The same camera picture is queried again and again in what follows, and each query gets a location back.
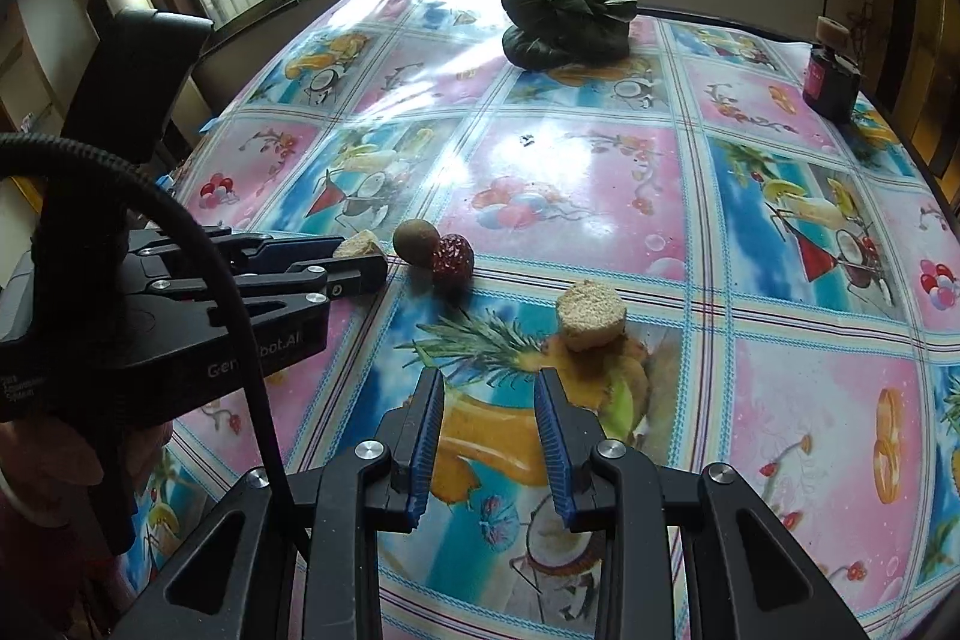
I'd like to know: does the beige cake piece on table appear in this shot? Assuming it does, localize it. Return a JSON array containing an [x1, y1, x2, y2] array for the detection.
[[332, 229, 384, 259]]

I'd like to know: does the brown longan on table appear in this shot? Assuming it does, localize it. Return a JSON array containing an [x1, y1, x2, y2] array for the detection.
[[392, 220, 439, 269]]

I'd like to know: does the dark red date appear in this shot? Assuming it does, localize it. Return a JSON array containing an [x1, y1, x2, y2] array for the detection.
[[431, 234, 475, 291]]

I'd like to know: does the beige round cake on table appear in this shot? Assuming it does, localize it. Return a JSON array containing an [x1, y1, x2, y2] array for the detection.
[[555, 280, 626, 353]]

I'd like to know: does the colourful fruit print tablecloth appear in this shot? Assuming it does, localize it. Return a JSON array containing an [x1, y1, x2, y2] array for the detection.
[[118, 0, 960, 640]]

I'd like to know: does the dark green leafy vegetable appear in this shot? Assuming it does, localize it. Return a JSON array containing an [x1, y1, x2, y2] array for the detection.
[[501, 0, 638, 71]]

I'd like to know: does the dark jar pink label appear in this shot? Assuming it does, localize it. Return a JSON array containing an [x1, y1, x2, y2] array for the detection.
[[802, 16, 861, 125]]

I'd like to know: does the black corrugated cable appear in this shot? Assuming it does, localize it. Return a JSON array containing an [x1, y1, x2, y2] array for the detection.
[[0, 131, 313, 551]]

